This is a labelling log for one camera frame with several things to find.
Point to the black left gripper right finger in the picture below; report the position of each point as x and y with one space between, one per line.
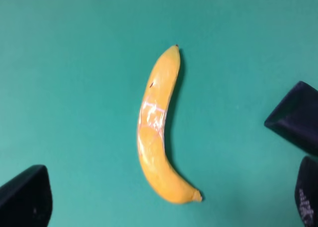
306 192

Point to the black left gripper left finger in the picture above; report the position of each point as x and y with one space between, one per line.
27 200

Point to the yellow banana with tape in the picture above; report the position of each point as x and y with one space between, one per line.
157 169

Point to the black glasses case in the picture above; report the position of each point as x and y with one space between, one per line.
295 117

